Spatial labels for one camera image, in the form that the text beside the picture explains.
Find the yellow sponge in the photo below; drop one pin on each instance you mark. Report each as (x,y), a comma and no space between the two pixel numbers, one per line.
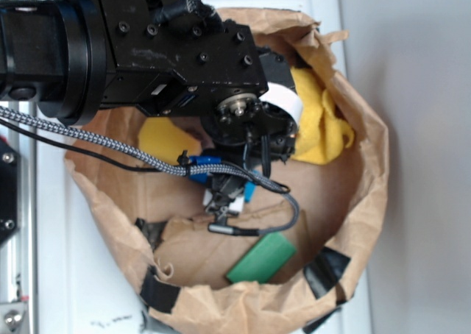
(160,138)

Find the brown paper bag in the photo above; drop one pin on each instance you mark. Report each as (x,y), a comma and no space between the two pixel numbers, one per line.
(155,229)

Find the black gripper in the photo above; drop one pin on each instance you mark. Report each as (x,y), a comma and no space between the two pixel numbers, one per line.
(249,131)

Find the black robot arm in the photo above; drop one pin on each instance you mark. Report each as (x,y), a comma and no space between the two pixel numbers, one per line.
(167,58)

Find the aluminium frame rail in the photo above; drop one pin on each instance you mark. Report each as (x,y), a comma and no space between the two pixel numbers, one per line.
(19,257)

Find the black bracket plate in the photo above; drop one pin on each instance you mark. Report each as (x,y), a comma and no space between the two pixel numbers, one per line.
(10,189)

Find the blue rectangular block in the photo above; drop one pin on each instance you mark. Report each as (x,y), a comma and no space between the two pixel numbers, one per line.
(222,182)

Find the green rectangular block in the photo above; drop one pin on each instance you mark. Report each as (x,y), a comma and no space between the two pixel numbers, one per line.
(263,260)

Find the yellow microfiber cloth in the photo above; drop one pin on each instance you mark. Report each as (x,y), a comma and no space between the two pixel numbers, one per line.
(322,135)

